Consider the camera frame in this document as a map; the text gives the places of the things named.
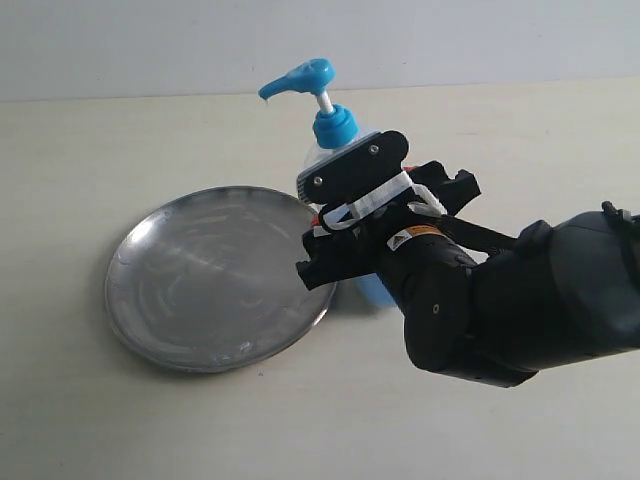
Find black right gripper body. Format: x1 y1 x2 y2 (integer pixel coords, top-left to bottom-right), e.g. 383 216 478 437
296 160 480 291

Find blue soap pump bottle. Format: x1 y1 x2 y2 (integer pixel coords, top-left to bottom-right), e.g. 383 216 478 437
258 58 396 309

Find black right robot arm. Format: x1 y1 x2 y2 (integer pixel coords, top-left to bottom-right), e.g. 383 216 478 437
297 161 639 388

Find round steel plate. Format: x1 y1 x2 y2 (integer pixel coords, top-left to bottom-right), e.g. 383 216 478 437
104 185 336 374

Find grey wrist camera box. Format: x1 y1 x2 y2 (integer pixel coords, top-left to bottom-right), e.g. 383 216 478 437
296 130 409 206

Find black cables on right arm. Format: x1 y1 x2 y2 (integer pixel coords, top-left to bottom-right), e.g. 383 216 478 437
439 214 521 256

